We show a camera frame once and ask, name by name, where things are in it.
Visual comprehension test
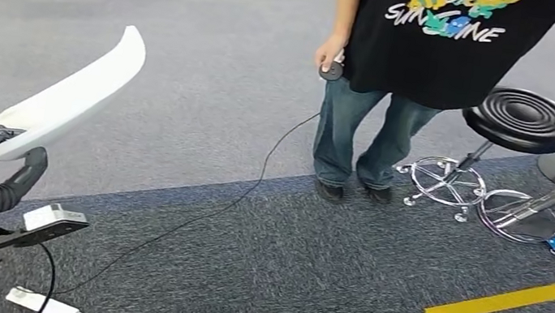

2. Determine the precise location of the white curved plastic part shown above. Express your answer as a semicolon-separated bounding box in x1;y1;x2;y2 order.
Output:
0;7;151;180

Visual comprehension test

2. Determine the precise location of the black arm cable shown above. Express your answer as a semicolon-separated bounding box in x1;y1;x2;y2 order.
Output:
26;242;62;313

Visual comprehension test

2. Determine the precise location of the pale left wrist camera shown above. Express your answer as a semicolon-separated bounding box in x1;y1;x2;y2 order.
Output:
19;198;93;241

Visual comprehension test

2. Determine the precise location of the person's hand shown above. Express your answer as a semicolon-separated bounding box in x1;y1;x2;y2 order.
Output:
312;31;351;78

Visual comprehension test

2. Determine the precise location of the black round handheld device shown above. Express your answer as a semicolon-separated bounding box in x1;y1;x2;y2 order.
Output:
318;58;346;84

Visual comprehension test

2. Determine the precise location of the black round stool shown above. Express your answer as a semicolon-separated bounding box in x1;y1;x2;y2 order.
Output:
389;72;555;237

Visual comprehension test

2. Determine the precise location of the white power strip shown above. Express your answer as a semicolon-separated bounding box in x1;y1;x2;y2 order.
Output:
2;284;87;313

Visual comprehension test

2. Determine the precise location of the black floor cable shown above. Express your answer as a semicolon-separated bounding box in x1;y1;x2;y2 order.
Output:
52;78;323;313

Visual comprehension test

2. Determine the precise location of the standing person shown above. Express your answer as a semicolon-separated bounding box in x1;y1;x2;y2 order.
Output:
295;0;555;233

